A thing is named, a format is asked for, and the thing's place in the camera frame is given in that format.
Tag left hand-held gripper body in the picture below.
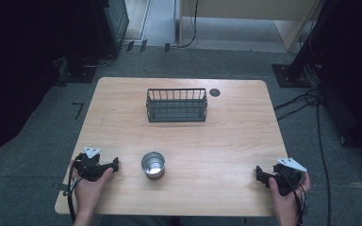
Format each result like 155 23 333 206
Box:
74 146 107 183

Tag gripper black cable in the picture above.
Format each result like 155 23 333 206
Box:
281 170 308 226
64 161 80 224

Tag dark cabinet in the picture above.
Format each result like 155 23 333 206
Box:
89 0 130 58

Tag black slanted stand post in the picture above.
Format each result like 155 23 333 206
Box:
287 0 338 81

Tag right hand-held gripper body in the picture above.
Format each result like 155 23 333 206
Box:
272 156 308 198

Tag grey tape piece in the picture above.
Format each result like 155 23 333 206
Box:
52 182 70 193

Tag black floor cables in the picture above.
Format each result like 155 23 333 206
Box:
272 89 334 226

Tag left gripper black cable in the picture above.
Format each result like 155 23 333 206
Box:
64 161 80 224

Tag dark flat stand base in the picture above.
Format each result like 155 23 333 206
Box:
56 56 98 85

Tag shiny metal cup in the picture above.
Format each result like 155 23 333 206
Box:
140 151 167 181

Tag black hanging cable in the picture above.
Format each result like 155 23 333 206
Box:
180 0 200 49

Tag beige wooden furniture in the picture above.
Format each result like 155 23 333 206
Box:
178 0 325 53

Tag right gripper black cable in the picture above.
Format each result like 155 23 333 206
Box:
281 170 308 226

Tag person's right hand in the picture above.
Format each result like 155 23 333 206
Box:
268 171 312 220

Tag black stand base plate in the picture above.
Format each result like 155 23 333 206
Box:
271 63 314 89

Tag black wire basket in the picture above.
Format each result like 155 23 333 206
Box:
145 88 208 123

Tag person's left hand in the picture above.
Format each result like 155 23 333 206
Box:
71 159 115 216

